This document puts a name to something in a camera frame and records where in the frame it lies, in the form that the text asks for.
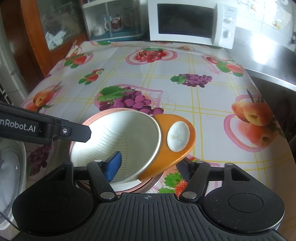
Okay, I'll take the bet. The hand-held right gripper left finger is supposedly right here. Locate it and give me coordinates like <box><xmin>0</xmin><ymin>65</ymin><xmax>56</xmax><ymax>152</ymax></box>
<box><xmin>48</xmin><ymin>151</ymin><xmax>122</xmax><ymax>202</ymax></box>

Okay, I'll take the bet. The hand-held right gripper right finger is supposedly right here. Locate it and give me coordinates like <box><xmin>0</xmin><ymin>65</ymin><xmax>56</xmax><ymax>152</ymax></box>
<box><xmin>176</xmin><ymin>159</ymin><xmax>252</xmax><ymax>202</ymax></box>

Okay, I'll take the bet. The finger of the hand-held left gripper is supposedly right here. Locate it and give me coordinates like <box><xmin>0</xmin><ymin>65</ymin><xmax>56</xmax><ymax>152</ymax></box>
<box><xmin>55</xmin><ymin>122</ymin><xmax>92</xmax><ymax>143</ymax></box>

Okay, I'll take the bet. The pink bowl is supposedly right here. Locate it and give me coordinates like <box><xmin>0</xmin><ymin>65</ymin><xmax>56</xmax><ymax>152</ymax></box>
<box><xmin>69</xmin><ymin>108</ymin><xmax>163</xmax><ymax>194</ymax></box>

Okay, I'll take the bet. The orange and white bowl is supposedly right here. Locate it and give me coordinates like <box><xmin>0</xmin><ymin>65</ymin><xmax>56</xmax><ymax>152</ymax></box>
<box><xmin>69</xmin><ymin>109</ymin><xmax>197</xmax><ymax>183</ymax></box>

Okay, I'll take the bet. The white plate with leaf print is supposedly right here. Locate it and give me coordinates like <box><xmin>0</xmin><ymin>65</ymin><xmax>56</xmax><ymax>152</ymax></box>
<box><xmin>0</xmin><ymin>139</ymin><xmax>26</xmax><ymax>230</ymax></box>

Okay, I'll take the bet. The fruit print tablecloth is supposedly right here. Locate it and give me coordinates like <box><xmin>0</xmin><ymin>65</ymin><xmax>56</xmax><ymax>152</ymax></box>
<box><xmin>20</xmin><ymin>40</ymin><xmax>290</xmax><ymax>194</ymax></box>

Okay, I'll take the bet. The brown wooden cabinet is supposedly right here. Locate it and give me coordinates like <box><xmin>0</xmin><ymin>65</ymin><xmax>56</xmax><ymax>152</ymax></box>
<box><xmin>20</xmin><ymin>0</ymin><xmax>90</xmax><ymax>80</ymax></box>

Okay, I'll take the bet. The white teapot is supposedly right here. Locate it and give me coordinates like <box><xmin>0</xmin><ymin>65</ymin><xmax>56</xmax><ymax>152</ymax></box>
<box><xmin>92</xmin><ymin>24</ymin><xmax>107</xmax><ymax>36</ymax></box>

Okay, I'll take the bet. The white dish cabinet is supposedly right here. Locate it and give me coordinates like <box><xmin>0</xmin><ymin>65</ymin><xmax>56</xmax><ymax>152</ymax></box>
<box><xmin>81</xmin><ymin>0</ymin><xmax>149</xmax><ymax>42</ymax></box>

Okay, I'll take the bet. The dark red cup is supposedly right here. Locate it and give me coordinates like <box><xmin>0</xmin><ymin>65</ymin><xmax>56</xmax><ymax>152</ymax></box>
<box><xmin>110</xmin><ymin>16</ymin><xmax>123</xmax><ymax>31</ymax></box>

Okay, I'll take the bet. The stainless steel counter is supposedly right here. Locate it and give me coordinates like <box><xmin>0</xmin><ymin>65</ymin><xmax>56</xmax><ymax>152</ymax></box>
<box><xmin>233</xmin><ymin>24</ymin><xmax>296</xmax><ymax>87</ymax></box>

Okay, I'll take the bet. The white microwave oven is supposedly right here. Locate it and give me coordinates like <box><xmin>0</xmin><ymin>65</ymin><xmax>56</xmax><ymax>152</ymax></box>
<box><xmin>147</xmin><ymin>0</ymin><xmax>237</xmax><ymax>49</ymax></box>

